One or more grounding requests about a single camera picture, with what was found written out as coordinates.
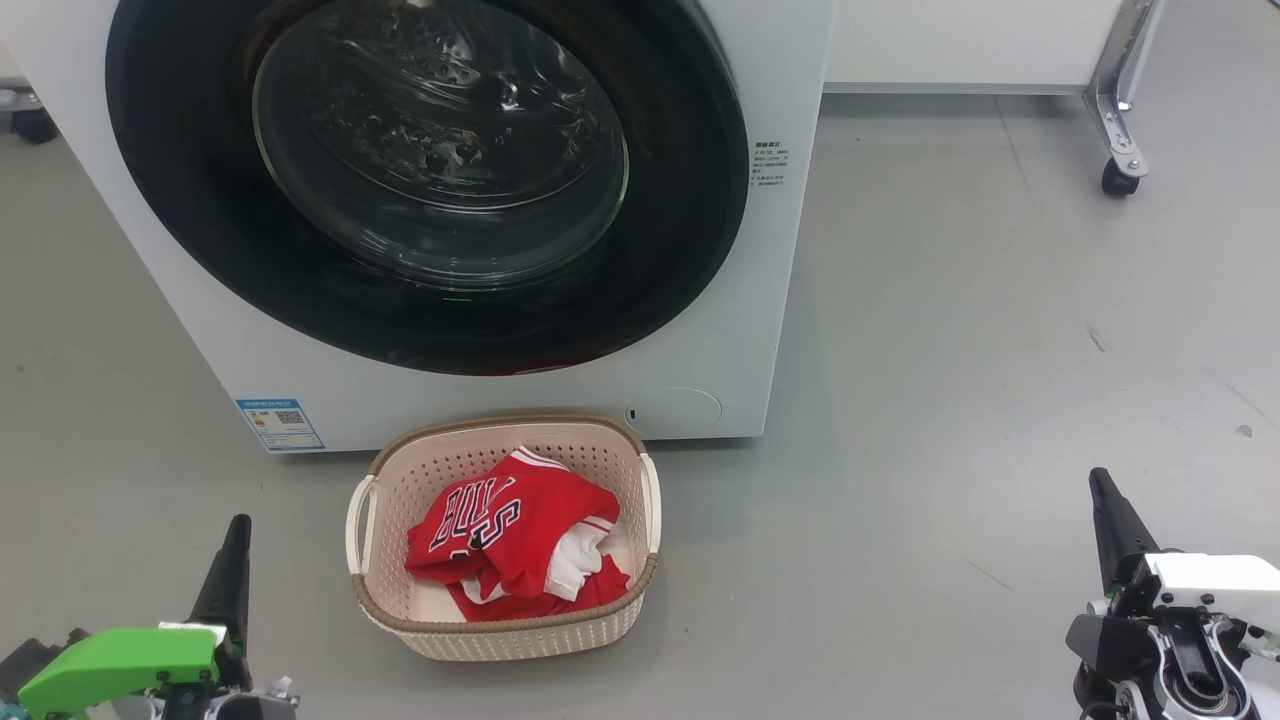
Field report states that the blue energy label sticker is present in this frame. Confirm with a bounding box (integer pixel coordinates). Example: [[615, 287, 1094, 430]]
[[236, 398, 327, 453]]

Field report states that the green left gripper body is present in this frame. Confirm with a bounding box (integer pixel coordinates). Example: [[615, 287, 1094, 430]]
[[17, 627, 229, 720]]

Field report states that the white washing machine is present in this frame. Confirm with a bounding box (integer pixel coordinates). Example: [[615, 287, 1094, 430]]
[[0, 0, 836, 456]]

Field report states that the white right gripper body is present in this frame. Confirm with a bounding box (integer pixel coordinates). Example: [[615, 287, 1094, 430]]
[[1088, 553, 1280, 641]]

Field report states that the silver metal cart leg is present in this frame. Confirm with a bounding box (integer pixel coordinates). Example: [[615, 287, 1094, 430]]
[[1083, 0, 1166, 181]]

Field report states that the black glass washing machine door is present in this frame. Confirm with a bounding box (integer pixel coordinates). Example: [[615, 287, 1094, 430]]
[[105, 0, 751, 378]]

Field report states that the white cart panel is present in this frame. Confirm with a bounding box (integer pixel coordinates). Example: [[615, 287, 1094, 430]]
[[825, 0, 1131, 97]]

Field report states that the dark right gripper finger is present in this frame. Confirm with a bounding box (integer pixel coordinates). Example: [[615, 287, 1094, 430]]
[[1088, 466, 1163, 599]]

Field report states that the cream plastic laundry basket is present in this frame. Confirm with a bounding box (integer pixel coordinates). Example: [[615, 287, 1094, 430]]
[[345, 413, 663, 663]]

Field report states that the small printed text sticker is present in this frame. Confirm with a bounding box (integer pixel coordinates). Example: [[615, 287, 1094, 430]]
[[752, 140, 791, 191]]

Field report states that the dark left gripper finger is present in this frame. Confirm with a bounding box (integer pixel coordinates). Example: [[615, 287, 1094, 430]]
[[188, 514, 254, 661]]

